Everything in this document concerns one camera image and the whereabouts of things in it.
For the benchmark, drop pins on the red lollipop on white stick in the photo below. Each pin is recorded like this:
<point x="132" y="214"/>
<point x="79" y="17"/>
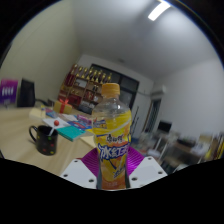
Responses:
<point x="56" y="123"/>

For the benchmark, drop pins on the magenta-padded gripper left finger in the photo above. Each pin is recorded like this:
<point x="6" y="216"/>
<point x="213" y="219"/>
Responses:
<point x="78" y="173"/>

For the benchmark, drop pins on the yellow-labelled drink bottle orange cap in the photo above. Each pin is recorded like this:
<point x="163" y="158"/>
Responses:
<point x="111" y="140"/>

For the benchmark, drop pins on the dark glass door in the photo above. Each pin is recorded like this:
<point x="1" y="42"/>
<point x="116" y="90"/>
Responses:
<point x="128" y="87"/>

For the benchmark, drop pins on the long ceiling light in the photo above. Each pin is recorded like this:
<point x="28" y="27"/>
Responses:
<point x="158" y="10"/>

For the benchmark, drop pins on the white wall air conditioner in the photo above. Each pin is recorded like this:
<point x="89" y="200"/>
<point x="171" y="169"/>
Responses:
<point x="158" y="90"/>

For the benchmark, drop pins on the white printed booklet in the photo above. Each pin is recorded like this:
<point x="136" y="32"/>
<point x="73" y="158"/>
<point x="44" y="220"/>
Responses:
<point x="50" y="121"/>

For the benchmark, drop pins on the teal book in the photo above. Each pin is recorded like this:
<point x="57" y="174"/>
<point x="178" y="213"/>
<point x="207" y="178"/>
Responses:
<point x="70" y="132"/>

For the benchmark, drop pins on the blue and red book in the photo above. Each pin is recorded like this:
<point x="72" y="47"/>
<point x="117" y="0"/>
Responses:
<point x="51" y="113"/>

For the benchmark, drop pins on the pale yellow notepad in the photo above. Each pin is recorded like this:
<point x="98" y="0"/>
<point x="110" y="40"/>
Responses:
<point x="37" y="113"/>

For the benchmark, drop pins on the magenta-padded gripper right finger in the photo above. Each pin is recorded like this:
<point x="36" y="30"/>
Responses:
<point x="146" y="170"/>

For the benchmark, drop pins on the black computer monitor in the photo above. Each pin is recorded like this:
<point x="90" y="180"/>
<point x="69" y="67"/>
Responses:
<point x="164" y="126"/>

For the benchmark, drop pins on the wooden shelf unit with trophies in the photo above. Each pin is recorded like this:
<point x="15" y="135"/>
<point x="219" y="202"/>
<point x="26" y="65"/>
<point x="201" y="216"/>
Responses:
<point x="85" y="86"/>

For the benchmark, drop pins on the pink and blue book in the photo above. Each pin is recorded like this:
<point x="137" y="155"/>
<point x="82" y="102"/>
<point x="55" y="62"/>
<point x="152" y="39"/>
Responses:
<point x="85" y="120"/>

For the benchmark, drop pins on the black office chair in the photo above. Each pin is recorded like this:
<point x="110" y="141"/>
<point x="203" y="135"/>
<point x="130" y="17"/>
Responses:
<point x="26" y="93"/>

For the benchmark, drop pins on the black mug with coloured dots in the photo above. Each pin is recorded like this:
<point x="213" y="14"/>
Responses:
<point x="46" y="141"/>

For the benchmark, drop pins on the purple sign board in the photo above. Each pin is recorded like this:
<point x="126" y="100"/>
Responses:
<point x="8" y="90"/>

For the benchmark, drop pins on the yellow gift box red ribbon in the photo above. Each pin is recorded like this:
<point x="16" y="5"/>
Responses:
<point x="62" y="107"/>

